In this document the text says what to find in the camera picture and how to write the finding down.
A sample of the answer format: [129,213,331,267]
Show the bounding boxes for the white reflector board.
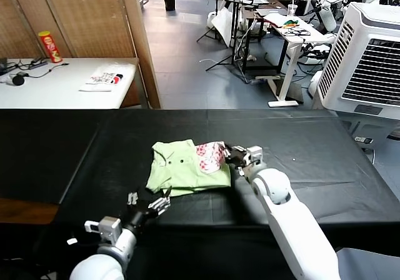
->
[211,7,234,48]

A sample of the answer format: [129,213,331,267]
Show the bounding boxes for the grey laptop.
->
[256,7,288,17]

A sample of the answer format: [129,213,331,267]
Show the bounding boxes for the black grey handheld device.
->
[0,72,29,86]

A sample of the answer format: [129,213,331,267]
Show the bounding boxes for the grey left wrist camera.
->
[84,216,123,246]

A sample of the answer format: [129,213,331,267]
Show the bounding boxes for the wooden folding screen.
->
[0,0,162,109]

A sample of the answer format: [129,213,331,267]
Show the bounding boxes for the light green t-shirt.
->
[146,139,232,197]

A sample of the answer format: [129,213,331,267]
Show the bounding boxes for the white side table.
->
[0,57,140,109]

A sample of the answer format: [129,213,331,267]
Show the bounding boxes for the black table cover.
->
[0,108,400,250]

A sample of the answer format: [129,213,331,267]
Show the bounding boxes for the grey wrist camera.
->
[245,146,264,168]
[84,216,123,246]

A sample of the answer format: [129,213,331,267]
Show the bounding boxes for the white humanoid robot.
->
[299,0,388,37]

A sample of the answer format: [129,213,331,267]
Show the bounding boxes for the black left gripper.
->
[124,186,172,231]

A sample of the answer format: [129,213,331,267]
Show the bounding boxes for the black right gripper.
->
[219,142,250,169]

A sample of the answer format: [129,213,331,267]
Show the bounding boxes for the black tripod stand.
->
[196,0,251,78]

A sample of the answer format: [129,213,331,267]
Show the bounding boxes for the white folded printed t-shirt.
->
[78,64,131,93]

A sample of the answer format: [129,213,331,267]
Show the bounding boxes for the white standing desk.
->
[255,9,324,108]

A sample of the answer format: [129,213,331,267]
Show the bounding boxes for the red chips can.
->
[37,31,63,64]

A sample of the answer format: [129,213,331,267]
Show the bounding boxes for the black cable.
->
[0,59,69,80]

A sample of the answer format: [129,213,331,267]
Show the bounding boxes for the black tangled cables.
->
[282,26,312,38]

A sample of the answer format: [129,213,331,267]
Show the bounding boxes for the white air cooler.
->
[312,1,400,120]

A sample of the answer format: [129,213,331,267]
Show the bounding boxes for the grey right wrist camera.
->
[245,146,264,168]

